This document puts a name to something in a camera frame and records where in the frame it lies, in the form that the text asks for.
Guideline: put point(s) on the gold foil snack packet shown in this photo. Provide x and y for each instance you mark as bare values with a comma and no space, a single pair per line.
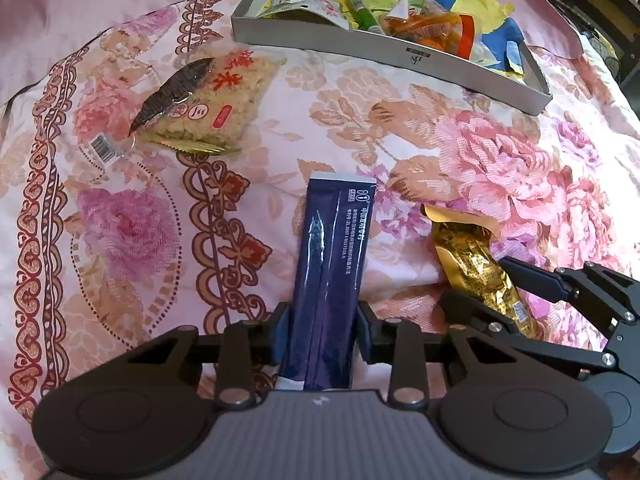
475,265

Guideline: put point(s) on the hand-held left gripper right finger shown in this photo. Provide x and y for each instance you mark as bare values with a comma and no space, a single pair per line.
366,332

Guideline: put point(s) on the red print rice cracker packet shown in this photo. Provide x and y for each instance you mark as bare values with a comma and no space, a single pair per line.
235,95

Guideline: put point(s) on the floral pink bedsheet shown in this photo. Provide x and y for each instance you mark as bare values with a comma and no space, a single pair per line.
450,160

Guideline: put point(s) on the grey rectangular tray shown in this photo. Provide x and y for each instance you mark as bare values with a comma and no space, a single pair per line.
400,45

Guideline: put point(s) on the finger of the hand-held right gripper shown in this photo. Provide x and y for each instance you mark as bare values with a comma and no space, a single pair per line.
530,275
470,307

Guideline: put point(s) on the green snack stick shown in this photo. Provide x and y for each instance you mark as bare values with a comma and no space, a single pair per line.
364,12

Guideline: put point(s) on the white red-print snack packet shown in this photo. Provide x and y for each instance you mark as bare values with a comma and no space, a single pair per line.
307,4

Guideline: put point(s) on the barcode tag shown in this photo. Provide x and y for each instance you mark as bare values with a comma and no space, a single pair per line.
103,148

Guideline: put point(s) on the navy blue snack packet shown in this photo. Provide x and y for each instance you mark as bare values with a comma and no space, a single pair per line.
325,270

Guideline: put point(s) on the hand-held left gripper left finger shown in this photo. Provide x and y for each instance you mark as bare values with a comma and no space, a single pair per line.
280,331

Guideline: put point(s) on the orange snack packet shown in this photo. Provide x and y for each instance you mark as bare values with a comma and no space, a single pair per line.
430,30

